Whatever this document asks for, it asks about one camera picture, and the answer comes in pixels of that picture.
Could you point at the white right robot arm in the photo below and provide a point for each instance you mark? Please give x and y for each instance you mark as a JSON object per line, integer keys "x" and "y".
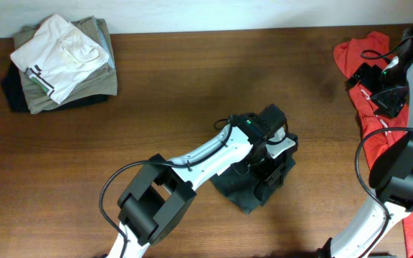
{"x": 390, "y": 185}

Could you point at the red t-shirt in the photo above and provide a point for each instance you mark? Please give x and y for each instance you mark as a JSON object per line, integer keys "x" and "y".
{"x": 347, "y": 57}

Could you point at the black folded garment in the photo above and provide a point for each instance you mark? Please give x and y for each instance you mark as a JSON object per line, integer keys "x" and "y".
{"x": 12, "y": 87}

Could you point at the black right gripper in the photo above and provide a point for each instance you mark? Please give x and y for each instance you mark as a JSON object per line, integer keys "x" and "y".
{"x": 366, "y": 80}

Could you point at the dark green t-shirt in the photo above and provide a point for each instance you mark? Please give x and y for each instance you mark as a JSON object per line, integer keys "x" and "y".
{"x": 246, "y": 190}

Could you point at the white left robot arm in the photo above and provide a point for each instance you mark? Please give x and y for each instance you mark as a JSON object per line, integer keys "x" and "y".
{"x": 247, "y": 161}

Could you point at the light blue folded garment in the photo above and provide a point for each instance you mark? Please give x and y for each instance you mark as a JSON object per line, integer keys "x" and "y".
{"x": 105, "y": 40}

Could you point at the white folded t-shirt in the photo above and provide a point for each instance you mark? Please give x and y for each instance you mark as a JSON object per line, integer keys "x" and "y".
{"x": 59, "y": 57}

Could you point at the olive folded garment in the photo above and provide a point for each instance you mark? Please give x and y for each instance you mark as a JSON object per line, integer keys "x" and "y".
{"x": 102, "y": 81}

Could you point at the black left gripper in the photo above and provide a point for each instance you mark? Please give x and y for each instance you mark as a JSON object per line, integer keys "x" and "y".
{"x": 272, "y": 167}

